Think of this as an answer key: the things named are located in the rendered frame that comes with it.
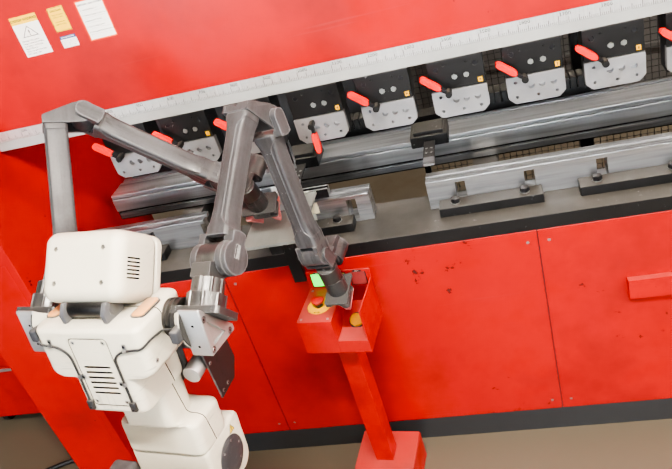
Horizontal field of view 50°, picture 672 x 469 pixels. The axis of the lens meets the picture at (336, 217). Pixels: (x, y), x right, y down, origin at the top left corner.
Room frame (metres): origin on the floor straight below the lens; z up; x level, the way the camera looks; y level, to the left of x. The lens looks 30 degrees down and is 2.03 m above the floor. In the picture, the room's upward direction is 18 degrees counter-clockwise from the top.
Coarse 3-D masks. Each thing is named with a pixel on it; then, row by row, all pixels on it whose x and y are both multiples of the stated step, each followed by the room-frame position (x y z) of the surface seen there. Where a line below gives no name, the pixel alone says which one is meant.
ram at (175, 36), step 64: (0, 0) 2.13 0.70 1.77; (64, 0) 2.08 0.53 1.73; (128, 0) 2.02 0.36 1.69; (192, 0) 1.98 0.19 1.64; (256, 0) 1.93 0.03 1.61; (320, 0) 1.88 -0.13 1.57; (384, 0) 1.83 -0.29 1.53; (448, 0) 1.79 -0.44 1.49; (512, 0) 1.74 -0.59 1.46; (576, 0) 1.70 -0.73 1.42; (0, 64) 2.16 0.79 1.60; (64, 64) 2.10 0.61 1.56; (128, 64) 2.05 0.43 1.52; (192, 64) 1.99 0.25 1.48; (256, 64) 1.94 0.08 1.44; (384, 64) 1.84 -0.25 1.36; (0, 128) 2.19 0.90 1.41
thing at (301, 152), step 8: (304, 144) 2.23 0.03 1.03; (312, 144) 2.21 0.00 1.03; (296, 152) 2.19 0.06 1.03; (304, 152) 2.17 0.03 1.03; (312, 152) 2.16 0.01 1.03; (296, 160) 2.16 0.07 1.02; (304, 160) 2.15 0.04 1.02; (312, 160) 2.15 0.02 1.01; (320, 160) 2.17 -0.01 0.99; (296, 168) 2.14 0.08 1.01; (304, 168) 2.12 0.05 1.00
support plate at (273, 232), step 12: (312, 192) 1.95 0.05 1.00; (312, 204) 1.88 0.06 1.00; (252, 228) 1.85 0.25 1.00; (264, 228) 1.83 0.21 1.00; (276, 228) 1.80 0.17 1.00; (288, 228) 1.78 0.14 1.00; (252, 240) 1.78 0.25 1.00; (264, 240) 1.76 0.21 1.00; (276, 240) 1.74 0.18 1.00; (288, 240) 1.72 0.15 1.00
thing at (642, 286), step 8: (664, 272) 1.55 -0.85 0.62; (632, 280) 1.56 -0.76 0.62; (640, 280) 1.55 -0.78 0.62; (648, 280) 1.54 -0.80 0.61; (656, 280) 1.54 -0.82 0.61; (664, 280) 1.53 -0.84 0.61; (632, 288) 1.56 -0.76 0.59; (640, 288) 1.55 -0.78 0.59; (648, 288) 1.55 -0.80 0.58; (656, 288) 1.54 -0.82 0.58; (664, 288) 1.53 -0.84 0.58; (632, 296) 1.56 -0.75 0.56; (640, 296) 1.55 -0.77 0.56; (648, 296) 1.55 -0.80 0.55
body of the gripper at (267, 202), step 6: (270, 192) 1.78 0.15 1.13; (276, 192) 1.78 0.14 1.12; (258, 198) 1.72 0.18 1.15; (264, 198) 1.74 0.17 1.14; (270, 198) 1.77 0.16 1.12; (276, 198) 1.76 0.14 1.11; (246, 204) 1.73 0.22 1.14; (252, 204) 1.73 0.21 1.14; (258, 204) 1.73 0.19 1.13; (264, 204) 1.74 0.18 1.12; (270, 204) 1.75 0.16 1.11; (276, 204) 1.75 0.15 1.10; (246, 210) 1.77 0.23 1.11; (252, 210) 1.74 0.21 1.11; (258, 210) 1.74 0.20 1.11; (264, 210) 1.74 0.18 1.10; (270, 210) 1.74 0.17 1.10; (276, 210) 1.73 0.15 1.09; (246, 216) 1.75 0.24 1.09
